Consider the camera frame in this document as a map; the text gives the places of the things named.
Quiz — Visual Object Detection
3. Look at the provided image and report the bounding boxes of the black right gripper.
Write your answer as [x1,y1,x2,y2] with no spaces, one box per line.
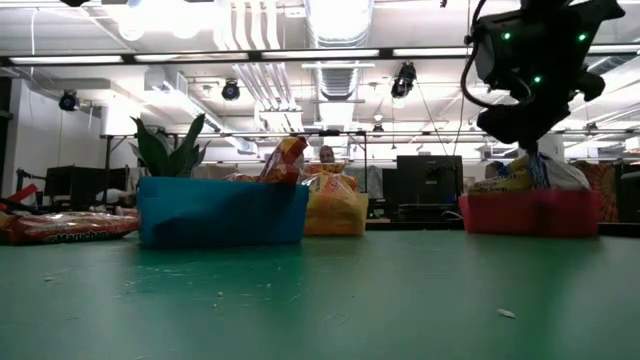
[476,97,572,157]

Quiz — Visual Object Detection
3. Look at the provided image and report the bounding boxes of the white cylinder tank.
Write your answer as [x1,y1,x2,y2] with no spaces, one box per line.
[542,133,566,161]

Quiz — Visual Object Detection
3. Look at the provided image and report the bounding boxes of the pink plastic bin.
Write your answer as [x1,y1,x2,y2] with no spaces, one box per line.
[458,188,601,237]

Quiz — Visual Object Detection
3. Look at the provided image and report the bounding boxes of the orange patterned cloth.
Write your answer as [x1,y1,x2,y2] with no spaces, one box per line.
[572,159,619,224]

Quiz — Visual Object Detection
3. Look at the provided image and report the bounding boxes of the dark chair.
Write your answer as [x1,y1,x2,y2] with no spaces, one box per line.
[617,169,640,225]

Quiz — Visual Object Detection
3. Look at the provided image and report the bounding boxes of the black background monitor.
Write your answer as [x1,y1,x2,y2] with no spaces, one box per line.
[43,165,131,207]
[396,154,465,221]

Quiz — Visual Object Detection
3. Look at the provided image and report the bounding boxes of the black ceiling spotlight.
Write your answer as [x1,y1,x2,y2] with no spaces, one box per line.
[389,61,419,100]
[58,89,81,113]
[220,78,242,103]

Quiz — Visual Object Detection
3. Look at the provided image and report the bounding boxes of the green table mat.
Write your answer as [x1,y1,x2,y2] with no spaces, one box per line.
[0,230,640,360]

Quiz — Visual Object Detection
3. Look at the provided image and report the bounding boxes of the white ceiling pipes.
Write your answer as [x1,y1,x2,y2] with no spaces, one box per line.
[229,0,306,114]

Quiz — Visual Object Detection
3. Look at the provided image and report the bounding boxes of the blue plastic bin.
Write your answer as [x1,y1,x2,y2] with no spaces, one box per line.
[136,175,310,250]

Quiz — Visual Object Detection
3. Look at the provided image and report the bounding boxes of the green snake plant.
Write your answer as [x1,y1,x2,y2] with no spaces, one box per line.
[129,112,211,179]

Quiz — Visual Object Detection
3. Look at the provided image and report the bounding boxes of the overhead beam with light strips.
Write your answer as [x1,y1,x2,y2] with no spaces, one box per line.
[0,44,640,67]

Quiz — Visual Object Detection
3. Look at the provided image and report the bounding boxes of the red strip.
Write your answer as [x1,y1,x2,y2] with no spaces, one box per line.
[0,183,40,211]

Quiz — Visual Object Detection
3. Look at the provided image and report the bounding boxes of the silver ceiling air duct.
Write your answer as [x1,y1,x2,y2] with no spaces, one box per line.
[304,0,375,101]

